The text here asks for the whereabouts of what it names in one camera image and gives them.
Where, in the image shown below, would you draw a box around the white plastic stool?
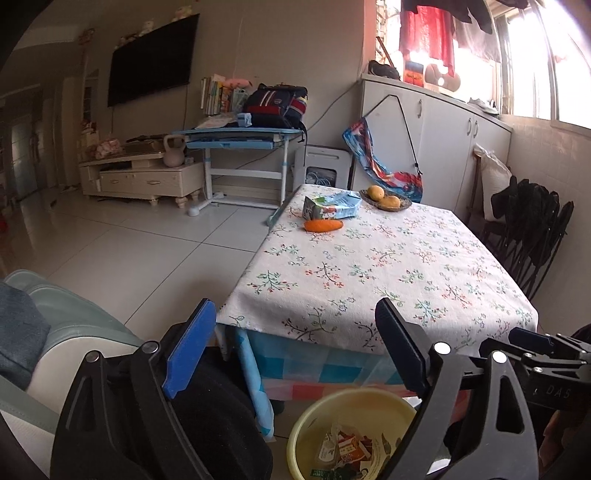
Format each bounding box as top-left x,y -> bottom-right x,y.
293,145 -> 353,189

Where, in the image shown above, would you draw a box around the black folding chairs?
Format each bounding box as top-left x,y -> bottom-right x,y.
481,176 -> 575,299

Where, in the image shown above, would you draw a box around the red hanging garment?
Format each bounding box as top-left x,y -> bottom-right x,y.
399,6 -> 455,75

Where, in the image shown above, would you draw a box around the blue milk carton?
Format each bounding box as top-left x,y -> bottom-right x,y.
303,191 -> 362,220

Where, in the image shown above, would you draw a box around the cream tv cabinet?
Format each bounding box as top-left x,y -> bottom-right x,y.
79,152 -> 204,209

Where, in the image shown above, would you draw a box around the yellow trash bin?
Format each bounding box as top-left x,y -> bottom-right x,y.
287,388 -> 415,479

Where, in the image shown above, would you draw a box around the row of books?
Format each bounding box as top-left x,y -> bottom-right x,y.
199,74 -> 253,116

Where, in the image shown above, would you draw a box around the colourful hanging kite bag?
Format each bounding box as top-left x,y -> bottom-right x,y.
341,116 -> 425,204

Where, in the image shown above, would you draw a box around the yellow mango left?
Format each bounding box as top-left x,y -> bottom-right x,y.
367,185 -> 386,202

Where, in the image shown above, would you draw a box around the floral white tablecloth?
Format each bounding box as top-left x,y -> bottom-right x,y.
217,185 -> 538,355

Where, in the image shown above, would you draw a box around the pink kettlebell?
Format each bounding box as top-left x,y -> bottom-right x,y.
163,134 -> 186,168

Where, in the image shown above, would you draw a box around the yellow mango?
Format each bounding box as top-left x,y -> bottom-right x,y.
367,185 -> 386,202
378,195 -> 401,211

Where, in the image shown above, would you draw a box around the black hanging clothes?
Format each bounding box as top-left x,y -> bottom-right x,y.
400,0 -> 530,36

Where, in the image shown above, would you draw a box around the long orange plush carrot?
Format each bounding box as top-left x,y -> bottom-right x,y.
304,219 -> 344,233

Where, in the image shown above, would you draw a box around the black wall television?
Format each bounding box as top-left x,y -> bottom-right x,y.
107,14 -> 199,107

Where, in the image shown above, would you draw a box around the blue white study desk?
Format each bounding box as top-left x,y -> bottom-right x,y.
178,126 -> 307,217

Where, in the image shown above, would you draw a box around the white storage cabinet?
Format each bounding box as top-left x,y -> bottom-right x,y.
361,74 -> 512,222

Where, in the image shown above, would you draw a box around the yellow mango right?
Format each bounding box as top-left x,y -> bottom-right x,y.
378,195 -> 401,211

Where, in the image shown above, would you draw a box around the dark striped backpack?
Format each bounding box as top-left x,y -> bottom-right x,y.
242,83 -> 308,130

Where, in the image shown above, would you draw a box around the woven fruit plate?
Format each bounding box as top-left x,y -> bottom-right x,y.
359,190 -> 413,212

